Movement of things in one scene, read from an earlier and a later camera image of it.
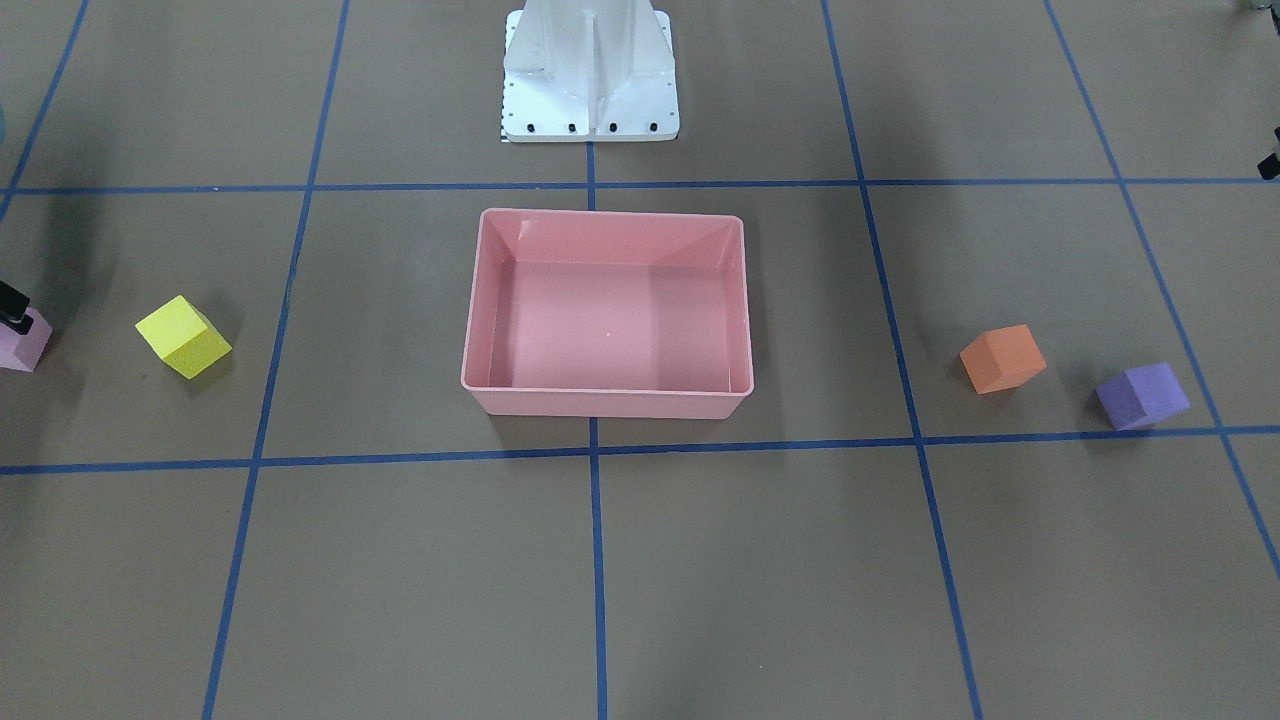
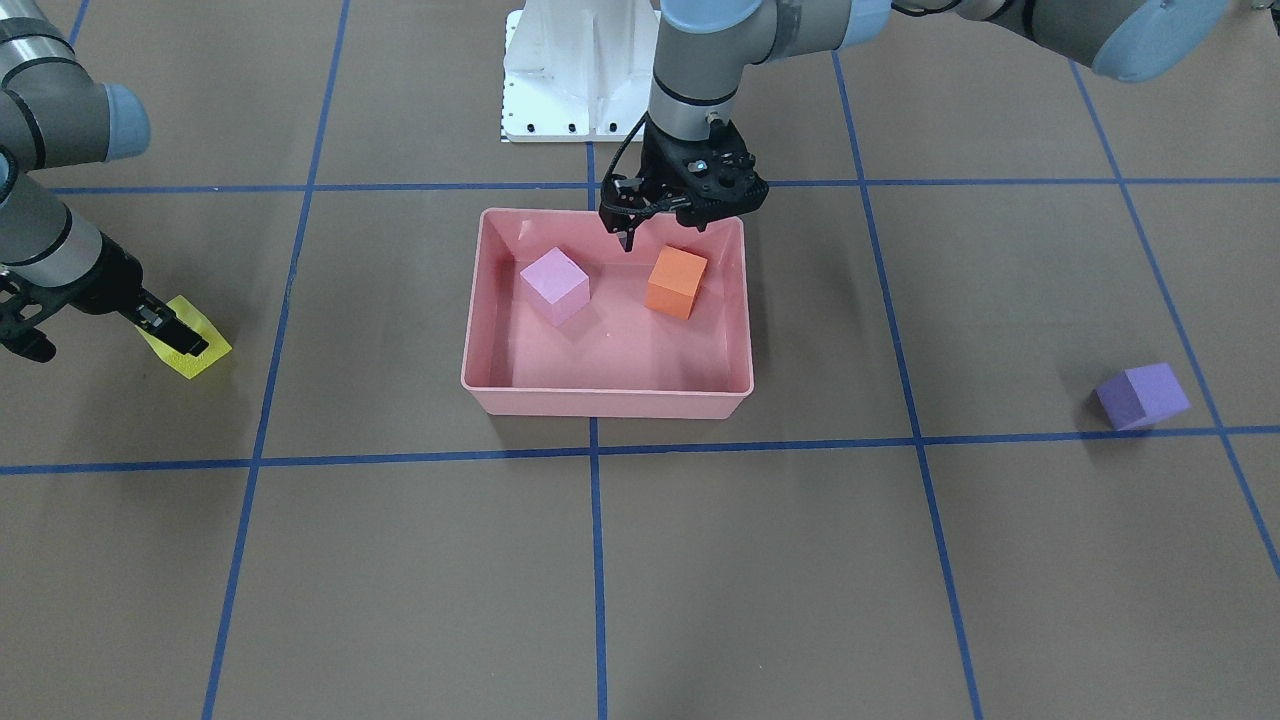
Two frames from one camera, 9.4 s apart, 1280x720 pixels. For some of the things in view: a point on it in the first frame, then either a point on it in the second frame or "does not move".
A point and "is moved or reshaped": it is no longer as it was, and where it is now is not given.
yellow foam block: [184, 338] does not move
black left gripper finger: [1269, 168] -> [702, 180]
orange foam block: [1003, 358] -> [674, 281]
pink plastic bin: [608, 314] does not move
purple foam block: [1142, 396] does not move
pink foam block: [23, 351] is moved or reshaped
